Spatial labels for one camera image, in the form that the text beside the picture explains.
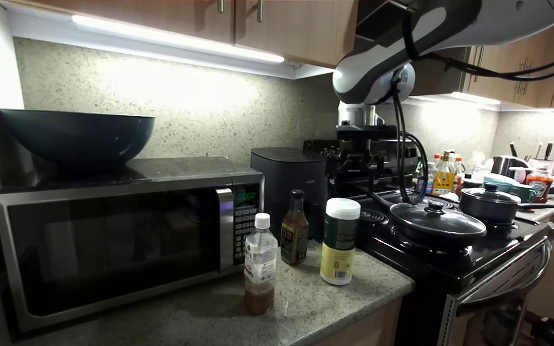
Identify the black electric stove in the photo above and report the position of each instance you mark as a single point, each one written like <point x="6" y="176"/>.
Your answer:
<point x="475" y="256"/>

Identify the dark blue bowl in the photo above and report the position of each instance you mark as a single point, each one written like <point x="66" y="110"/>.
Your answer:
<point x="75" y="137"/>

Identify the blue-labelled bottle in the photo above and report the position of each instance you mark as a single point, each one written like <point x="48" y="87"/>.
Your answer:
<point x="427" y="183"/>

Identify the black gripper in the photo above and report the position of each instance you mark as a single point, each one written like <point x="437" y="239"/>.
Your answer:
<point x="366" y="153"/>

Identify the under-cabinet light strip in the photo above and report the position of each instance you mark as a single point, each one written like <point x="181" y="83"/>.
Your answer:
<point x="173" y="39"/>

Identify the black air fryer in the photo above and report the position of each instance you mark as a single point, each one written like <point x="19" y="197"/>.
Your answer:
<point x="283" y="170"/>

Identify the clear plastic bottle white cap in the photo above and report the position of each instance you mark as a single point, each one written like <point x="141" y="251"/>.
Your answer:
<point x="260" y="262"/>

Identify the stainless steel microwave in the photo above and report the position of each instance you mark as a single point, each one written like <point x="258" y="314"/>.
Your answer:
<point x="110" y="243"/>

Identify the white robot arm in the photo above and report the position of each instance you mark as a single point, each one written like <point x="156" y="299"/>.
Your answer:
<point x="481" y="26"/>

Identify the black pan with glass lid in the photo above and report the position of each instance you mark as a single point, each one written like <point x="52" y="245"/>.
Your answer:
<point x="437" y="222"/>

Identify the teal container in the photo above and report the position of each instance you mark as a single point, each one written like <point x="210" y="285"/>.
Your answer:
<point x="504" y="185"/>

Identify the wooden corner wall cabinet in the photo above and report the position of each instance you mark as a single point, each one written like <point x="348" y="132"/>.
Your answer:
<point x="527" y="83"/>

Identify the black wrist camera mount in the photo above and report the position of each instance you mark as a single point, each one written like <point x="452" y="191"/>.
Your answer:
<point x="366" y="132"/>

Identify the brown glass bottle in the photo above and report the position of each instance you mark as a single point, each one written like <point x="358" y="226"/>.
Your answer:
<point x="294" y="237"/>

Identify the wooden base cabinet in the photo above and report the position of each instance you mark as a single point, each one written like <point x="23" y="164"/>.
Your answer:
<point x="366" y="328"/>

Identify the yellow liquid bottle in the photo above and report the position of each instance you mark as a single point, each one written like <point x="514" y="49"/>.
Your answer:
<point x="444" y="176"/>

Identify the white-lidded green yellow container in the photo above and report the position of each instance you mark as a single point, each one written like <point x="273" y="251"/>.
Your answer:
<point x="339" y="251"/>

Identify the black pot with lid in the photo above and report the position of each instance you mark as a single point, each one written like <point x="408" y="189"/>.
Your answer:
<point x="489" y="205"/>

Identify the red jar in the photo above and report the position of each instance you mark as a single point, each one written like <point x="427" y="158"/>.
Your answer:
<point x="539" y="189"/>

